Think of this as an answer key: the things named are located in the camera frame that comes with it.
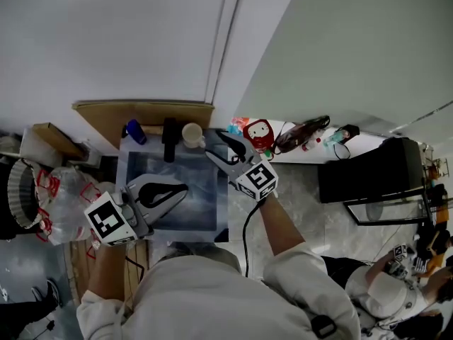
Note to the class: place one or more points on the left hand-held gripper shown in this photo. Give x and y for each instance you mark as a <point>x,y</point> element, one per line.
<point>108,220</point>

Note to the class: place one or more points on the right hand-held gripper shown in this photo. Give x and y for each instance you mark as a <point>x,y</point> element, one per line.
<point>260,179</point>

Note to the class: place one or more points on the white ceramic mug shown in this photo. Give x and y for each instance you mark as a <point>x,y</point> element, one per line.
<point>193,135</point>

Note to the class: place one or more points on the black cylindrical bottle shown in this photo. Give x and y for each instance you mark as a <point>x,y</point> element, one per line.
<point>170,140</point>

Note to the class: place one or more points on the blue bottle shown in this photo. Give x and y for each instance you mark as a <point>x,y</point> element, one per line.
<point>137,132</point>

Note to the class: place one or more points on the person's right forearm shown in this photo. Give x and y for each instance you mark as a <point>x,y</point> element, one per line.
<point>281,229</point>

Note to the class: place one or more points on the person's left forearm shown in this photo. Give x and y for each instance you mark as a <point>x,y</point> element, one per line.
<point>106,275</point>

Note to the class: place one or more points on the red white cartoon bag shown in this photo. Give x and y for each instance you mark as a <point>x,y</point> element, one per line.
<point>258,133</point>

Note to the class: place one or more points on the dark brown bag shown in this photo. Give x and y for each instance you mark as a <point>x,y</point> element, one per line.
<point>301,131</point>

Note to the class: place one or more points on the clear water bottle red cap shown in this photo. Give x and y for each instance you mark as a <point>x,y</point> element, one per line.
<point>310,144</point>

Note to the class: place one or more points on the clear plastic bag red print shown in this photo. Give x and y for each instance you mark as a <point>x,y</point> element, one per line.
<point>70,204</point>

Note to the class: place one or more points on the brown cardboard sheet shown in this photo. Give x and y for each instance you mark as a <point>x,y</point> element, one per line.
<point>106,119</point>

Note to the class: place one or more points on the green clear bottle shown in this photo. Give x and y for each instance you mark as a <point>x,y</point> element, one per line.
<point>333,138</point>

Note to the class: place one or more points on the wooden slatted stand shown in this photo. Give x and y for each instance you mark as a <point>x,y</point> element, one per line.
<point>79,267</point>

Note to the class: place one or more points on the long brown cardboard box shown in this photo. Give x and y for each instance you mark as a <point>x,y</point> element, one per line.
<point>58,140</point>

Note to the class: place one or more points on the person's white shirt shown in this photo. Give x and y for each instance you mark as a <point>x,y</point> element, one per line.
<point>212,296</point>

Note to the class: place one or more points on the black charger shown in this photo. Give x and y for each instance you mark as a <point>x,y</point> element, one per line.
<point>350,131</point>

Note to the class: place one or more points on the white flat box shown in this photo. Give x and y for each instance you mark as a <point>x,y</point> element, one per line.
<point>35,147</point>

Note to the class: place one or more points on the grey pleated bin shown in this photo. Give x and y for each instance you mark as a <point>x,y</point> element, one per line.
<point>19,193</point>

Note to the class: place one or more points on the white low ledge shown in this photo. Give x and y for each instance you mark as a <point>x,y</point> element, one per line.
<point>368,147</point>

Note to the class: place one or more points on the black cabinet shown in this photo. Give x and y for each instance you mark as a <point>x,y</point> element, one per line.
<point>371,172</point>

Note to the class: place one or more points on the black framed glass panel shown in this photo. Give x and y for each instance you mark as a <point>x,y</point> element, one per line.
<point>389,209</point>

